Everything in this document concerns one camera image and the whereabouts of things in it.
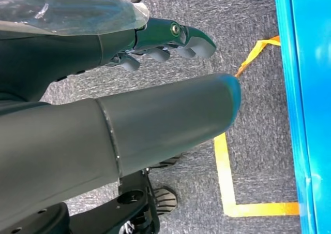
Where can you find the blue metal shelf rack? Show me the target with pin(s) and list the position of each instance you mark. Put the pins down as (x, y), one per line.
(310, 122)

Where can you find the yellow floor tape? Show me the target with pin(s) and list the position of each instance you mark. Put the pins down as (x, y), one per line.
(225, 177)

